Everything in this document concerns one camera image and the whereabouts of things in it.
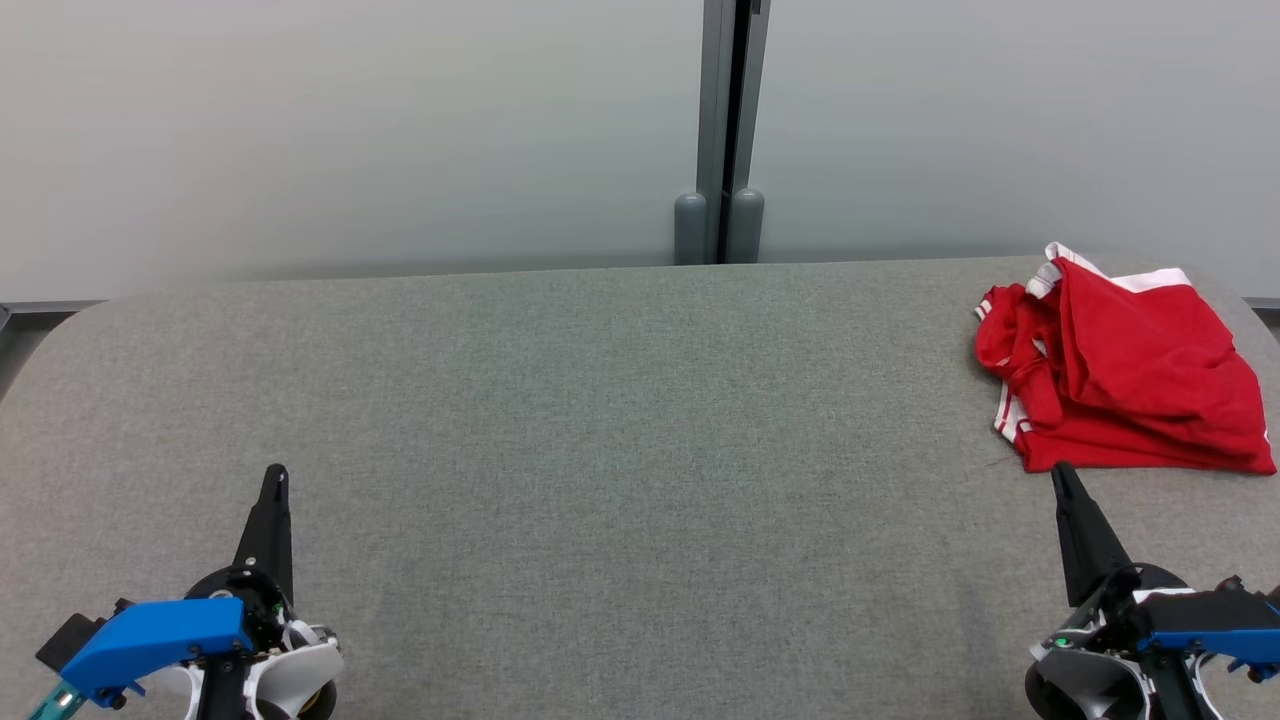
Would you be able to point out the red white-sleeved jersey shirt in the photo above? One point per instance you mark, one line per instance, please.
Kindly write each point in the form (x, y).
(1005, 340)

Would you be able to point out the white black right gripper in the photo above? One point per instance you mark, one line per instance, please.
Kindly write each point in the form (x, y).
(1085, 680)

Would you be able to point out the red shorts with white band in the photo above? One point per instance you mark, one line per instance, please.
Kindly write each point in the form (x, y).
(1150, 360)

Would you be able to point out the grey cylindrical post foot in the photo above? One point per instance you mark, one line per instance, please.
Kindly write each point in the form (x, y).
(690, 230)
(746, 228)

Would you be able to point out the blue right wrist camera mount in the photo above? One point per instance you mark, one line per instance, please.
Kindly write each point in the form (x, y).
(1220, 645)

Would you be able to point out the grey partition base rail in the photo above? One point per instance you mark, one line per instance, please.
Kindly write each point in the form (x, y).
(50, 308)
(1262, 302)

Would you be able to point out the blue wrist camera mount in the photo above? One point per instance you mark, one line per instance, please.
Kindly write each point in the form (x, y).
(160, 640)
(1220, 645)

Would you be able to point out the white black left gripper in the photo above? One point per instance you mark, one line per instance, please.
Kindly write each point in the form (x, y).
(290, 675)

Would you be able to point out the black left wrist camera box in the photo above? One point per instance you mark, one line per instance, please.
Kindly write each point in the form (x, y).
(65, 635)

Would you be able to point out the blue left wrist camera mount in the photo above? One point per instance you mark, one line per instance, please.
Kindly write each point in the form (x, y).
(160, 640)

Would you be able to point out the grey partition frame post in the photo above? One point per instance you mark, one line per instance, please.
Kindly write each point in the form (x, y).
(714, 100)

